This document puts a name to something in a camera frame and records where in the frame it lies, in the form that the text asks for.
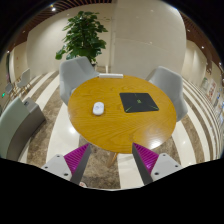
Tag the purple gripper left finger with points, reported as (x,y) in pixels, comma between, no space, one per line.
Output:
(70,166)

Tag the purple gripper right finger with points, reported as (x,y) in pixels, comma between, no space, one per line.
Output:
(153,166)

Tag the white computer mouse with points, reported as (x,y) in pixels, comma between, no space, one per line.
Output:
(98,108)

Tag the black green mouse pad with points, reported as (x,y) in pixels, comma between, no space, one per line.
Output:
(138,102)

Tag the right grey chair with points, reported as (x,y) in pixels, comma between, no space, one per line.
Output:
(171,83)

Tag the grey chair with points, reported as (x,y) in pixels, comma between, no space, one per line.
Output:
(110,75)
(171,83)
(73,73)

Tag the left grey chair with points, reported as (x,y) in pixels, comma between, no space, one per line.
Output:
(73,73)

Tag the far grey chair top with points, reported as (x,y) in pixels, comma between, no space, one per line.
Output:
(110,75)

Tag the white chair far left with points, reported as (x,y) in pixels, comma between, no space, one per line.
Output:
(25,80)

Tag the green potted plant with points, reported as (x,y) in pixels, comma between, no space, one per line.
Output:
(82,37)

